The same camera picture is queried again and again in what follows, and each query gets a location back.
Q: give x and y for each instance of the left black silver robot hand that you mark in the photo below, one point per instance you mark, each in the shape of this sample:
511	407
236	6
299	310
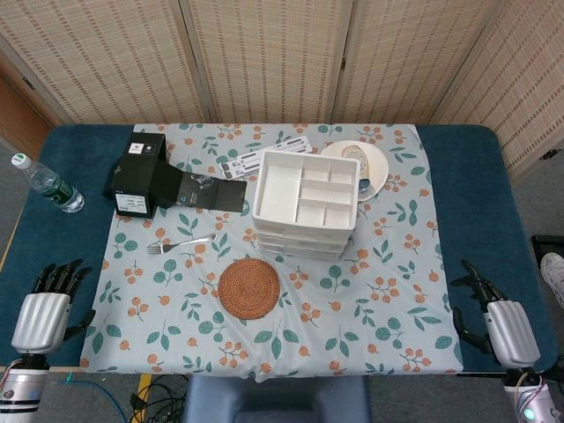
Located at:
42	317

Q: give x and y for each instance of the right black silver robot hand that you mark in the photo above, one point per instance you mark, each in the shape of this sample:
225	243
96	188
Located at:
513	330

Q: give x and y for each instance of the blue padded robot base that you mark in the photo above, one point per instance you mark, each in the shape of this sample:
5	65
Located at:
273	398

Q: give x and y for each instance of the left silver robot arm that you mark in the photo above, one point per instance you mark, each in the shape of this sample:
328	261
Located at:
20	388

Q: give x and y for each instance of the black cardboard box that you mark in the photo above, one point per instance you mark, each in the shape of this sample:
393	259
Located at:
136	185

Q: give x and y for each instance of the white plastic drawer organizer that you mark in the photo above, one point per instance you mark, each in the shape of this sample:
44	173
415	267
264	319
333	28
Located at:
277	185

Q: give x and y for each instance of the white sneaker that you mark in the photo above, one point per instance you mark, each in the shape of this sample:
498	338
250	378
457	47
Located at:
554	277

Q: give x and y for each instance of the black equipment base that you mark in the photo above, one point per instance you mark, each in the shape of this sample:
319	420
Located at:
548	244

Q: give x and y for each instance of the clear plastic water bottle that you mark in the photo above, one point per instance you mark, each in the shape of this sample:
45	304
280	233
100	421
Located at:
53	185

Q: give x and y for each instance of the floral fruit print tablecloth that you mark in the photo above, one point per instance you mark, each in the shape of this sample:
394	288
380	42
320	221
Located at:
176	308

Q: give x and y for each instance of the silver metal fork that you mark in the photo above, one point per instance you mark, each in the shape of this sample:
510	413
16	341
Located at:
185	243

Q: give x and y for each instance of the small blue white cup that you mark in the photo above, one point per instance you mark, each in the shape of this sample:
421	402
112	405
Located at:
366	187

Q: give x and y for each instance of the round woven rattan coaster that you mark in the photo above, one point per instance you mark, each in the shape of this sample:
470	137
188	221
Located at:
249	288

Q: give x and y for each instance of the black unfolded cardboard insert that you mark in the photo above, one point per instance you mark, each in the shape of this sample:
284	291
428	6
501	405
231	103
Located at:
211	194

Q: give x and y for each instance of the white paper plate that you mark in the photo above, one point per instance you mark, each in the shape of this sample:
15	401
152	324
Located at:
374	172

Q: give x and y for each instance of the clear round lid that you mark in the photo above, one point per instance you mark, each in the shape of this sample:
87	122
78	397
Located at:
352	154

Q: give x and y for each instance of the pill blister pack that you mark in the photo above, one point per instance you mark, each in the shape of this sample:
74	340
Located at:
240	165

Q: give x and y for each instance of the white printed card strip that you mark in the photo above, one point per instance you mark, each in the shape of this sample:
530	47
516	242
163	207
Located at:
295	143

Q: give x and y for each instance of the woven bamboo folding screen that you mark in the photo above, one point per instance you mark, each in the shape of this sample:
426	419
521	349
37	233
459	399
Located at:
273	57

